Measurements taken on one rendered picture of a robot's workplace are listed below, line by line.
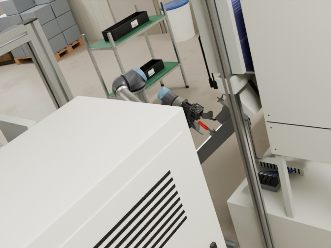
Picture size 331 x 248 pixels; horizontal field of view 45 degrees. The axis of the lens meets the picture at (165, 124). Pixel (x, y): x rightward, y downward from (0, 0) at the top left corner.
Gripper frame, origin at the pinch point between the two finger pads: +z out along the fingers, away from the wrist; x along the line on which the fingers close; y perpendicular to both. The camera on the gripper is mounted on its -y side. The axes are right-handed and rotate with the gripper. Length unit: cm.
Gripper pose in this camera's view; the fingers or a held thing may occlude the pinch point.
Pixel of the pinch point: (210, 128)
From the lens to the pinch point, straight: 220.4
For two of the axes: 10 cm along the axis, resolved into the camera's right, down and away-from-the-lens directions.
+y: 1.5, -6.5, -7.5
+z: 7.8, 5.4, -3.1
